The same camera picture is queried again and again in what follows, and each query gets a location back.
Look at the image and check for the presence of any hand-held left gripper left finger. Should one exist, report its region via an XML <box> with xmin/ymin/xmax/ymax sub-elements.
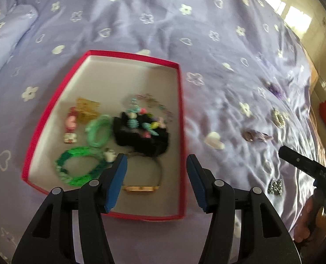
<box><xmin>11</xmin><ymin>153</ymin><xmax>128</xmax><ymax>264</ymax></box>

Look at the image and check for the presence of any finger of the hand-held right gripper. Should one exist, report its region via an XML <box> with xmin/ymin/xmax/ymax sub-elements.
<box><xmin>279</xmin><ymin>146</ymin><xmax>326</xmax><ymax>179</ymax></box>

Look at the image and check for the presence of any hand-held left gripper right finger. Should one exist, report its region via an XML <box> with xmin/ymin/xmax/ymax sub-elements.
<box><xmin>187</xmin><ymin>154</ymin><xmax>301</xmax><ymax>264</ymax></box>

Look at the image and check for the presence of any gold wrist watch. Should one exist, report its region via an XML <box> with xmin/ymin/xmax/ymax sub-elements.
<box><xmin>121</xmin><ymin>151</ymin><xmax>163</xmax><ymax>195</ymax></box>

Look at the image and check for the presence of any black scrunchie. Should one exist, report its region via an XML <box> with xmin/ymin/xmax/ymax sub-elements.
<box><xmin>113</xmin><ymin>112</ymin><xmax>171</xmax><ymax>157</ymax></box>

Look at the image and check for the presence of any light green hair tie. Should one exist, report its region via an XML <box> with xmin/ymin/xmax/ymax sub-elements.
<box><xmin>85</xmin><ymin>115</ymin><xmax>112</xmax><ymax>147</ymax></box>

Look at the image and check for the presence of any green braided bracelet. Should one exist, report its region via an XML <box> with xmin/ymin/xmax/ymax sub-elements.
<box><xmin>55</xmin><ymin>146</ymin><xmax>117</xmax><ymax>186</ymax></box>

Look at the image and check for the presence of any colourful bead bracelet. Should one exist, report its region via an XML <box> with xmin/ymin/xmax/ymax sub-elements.
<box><xmin>126</xmin><ymin>103</ymin><xmax>167</xmax><ymax>138</ymax></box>

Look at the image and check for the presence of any pink charm hair clip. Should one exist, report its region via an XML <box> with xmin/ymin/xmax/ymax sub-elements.
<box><xmin>63</xmin><ymin>107</ymin><xmax>79</xmax><ymax>145</ymax></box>

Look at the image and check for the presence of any yellow hair clip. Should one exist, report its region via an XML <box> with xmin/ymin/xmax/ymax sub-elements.
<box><xmin>75</xmin><ymin>97</ymin><xmax>101</xmax><ymax>123</ymax></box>

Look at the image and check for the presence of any clear crystal bead bracelet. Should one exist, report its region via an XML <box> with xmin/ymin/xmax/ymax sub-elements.
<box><xmin>128</xmin><ymin>93</ymin><xmax>174</xmax><ymax>121</ymax></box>

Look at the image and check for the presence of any red cardboard box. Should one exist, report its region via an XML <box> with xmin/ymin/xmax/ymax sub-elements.
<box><xmin>21</xmin><ymin>50</ymin><xmax>187</xmax><ymax>222</ymax></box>

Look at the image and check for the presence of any person's right hand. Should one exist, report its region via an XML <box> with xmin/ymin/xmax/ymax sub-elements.
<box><xmin>293</xmin><ymin>195</ymin><xmax>326</xmax><ymax>244</ymax></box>

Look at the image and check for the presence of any silver sequin bow clip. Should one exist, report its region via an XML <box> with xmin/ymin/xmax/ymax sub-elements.
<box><xmin>267</xmin><ymin>179</ymin><xmax>284</xmax><ymax>196</ymax></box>

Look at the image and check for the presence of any white pearl scrunchie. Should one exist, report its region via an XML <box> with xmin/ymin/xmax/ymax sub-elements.
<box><xmin>272</xmin><ymin>109</ymin><xmax>286</xmax><ymax>128</ymax></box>

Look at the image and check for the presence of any purple flower print bedsheet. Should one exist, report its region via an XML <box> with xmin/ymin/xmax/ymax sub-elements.
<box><xmin>0</xmin><ymin>0</ymin><xmax>326</xmax><ymax>264</ymax></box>

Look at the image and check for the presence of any purple flower hair tie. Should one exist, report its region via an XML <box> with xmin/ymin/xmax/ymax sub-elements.
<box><xmin>266</xmin><ymin>81</ymin><xmax>286</xmax><ymax>98</ymax></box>

